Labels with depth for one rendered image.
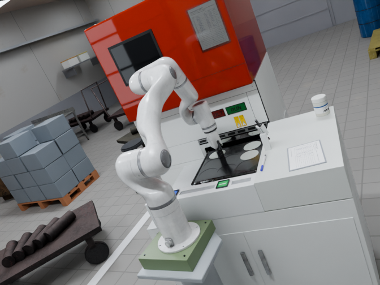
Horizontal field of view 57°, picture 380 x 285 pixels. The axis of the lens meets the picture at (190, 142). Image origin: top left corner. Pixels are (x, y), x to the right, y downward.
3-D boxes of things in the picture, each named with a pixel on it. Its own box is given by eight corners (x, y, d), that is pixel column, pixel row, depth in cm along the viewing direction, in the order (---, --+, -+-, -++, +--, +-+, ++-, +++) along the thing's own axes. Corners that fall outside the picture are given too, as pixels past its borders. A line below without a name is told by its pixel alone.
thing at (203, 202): (163, 216, 179) (151, 194, 174) (267, 198, 155) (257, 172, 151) (156, 228, 171) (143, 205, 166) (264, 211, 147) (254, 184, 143)
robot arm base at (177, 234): (186, 254, 132) (168, 215, 127) (150, 253, 143) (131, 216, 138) (208, 223, 147) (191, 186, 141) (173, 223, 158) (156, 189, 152)
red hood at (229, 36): (169, 86, 281) (137, 13, 261) (267, 51, 246) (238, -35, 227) (128, 123, 217) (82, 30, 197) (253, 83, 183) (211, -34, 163)
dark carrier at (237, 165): (210, 152, 210) (209, 151, 210) (264, 138, 196) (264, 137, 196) (194, 182, 181) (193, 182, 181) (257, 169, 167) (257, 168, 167)
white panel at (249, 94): (159, 170, 237) (134, 119, 224) (277, 142, 202) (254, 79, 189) (158, 173, 234) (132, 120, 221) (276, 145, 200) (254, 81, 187)
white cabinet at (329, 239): (228, 261, 253) (184, 167, 226) (372, 247, 212) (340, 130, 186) (206, 344, 198) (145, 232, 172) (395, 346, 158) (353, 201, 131)
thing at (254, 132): (205, 157, 219) (199, 144, 215) (273, 141, 200) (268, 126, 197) (204, 158, 217) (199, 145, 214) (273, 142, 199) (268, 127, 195)
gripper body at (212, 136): (200, 129, 194) (207, 146, 197) (207, 133, 184) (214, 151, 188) (212, 123, 195) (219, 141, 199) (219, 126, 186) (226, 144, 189)
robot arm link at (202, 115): (197, 130, 188) (212, 126, 183) (188, 108, 184) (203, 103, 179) (202, 123, 195) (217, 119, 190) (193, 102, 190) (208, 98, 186)
